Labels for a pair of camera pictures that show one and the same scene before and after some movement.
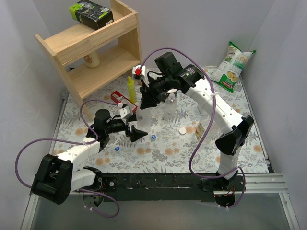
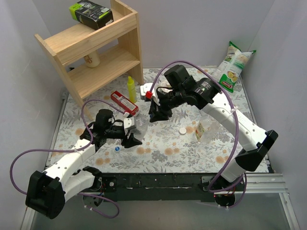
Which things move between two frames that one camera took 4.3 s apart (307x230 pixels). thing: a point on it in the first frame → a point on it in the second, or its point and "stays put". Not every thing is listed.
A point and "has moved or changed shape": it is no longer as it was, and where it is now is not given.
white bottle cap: (183, 131) stays put
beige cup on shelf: (92, 60) stays put
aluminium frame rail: (262, 183) stays put
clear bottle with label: (204, 122) stays put
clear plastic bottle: (143, 119) has moved or changed shape
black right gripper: (148, 91) → (158, 106)
